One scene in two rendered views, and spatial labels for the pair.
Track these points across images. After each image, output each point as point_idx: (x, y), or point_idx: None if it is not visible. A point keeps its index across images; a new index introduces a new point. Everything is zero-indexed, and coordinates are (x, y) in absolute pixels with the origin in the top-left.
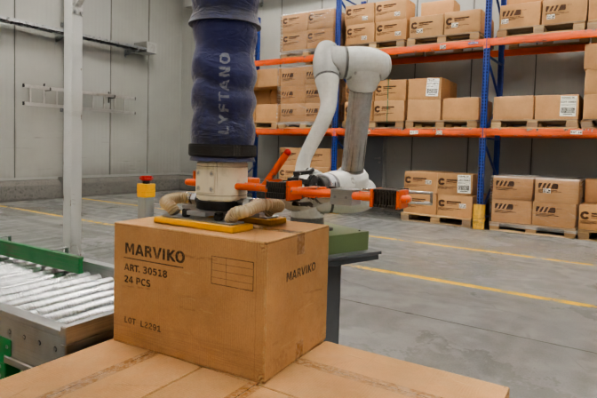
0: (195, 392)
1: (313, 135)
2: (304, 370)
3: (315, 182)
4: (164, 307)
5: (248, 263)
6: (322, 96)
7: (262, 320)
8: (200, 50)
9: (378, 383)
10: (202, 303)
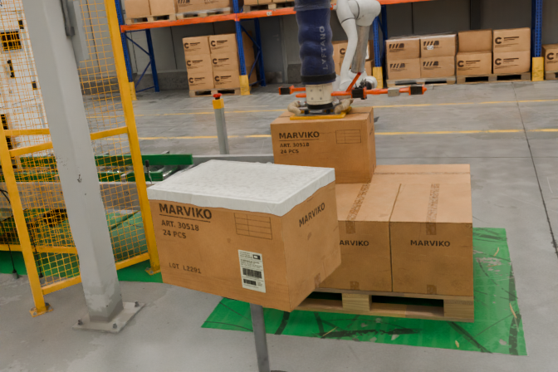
0: (346, 190)
1: (348, 57)
2: (380, 175)
3: (367, 85)
4: (309, 160)
5: (357, 130)
6: (349, 33)
7: (367, 154)
8: (307, 26)
9: (417, 173)
10: (332, 154)
